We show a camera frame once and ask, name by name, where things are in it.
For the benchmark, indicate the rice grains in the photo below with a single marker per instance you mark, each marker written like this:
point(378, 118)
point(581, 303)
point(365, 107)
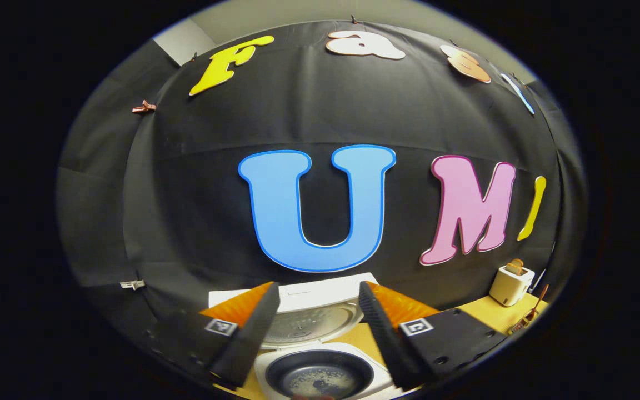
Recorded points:
point(320, 383)

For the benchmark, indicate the white rice cooker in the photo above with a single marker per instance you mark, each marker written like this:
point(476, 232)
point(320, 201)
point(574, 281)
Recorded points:
point(320, 297)

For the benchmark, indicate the copper cloth clip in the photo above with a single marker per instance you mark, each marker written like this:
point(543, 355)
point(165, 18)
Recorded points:
point(143, 107)

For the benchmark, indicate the black backdrop cloth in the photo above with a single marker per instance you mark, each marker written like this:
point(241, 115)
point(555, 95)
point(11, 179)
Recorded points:
point(186, 194)

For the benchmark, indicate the toast slice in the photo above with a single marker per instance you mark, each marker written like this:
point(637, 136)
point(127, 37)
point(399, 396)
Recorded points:
point(515, 266)

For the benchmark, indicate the white cloth clip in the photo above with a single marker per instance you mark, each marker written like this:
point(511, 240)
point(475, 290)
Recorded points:
point(132, 284)

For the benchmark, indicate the white toaster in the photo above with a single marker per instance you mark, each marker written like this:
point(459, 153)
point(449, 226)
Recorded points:
point(510, 289)

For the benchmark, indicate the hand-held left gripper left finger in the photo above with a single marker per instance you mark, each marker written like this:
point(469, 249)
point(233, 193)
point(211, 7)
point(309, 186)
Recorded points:
point(250, 339)

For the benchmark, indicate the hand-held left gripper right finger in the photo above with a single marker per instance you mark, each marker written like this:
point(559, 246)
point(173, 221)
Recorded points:
point(384, 344)

